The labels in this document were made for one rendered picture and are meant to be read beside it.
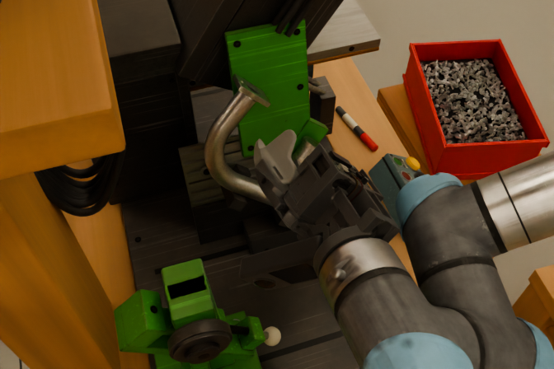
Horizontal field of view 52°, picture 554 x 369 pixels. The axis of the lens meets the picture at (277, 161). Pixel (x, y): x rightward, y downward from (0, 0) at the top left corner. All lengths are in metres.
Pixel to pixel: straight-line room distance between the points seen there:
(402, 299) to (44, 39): 0.32
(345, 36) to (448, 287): 0.59
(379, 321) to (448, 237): 0.14
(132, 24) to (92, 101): 0.55
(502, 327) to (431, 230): 0.11
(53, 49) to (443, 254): 0.37
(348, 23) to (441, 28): 1.93
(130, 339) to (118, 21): 0.46
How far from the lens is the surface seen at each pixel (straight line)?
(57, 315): 0.72
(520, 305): 1.23
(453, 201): 0.58
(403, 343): 0.44
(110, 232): 1.09
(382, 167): 1.07
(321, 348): 0.93
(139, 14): 0.91
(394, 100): 1.39
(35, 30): 0.40
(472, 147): 1.18
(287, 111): 0.88
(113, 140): 0.35
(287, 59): 0.83
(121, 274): 1.04
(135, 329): 0.70
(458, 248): 0.56
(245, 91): 0.79
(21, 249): 0.60
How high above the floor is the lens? 1.77
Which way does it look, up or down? 52 degrees down
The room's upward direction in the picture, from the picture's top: straight up
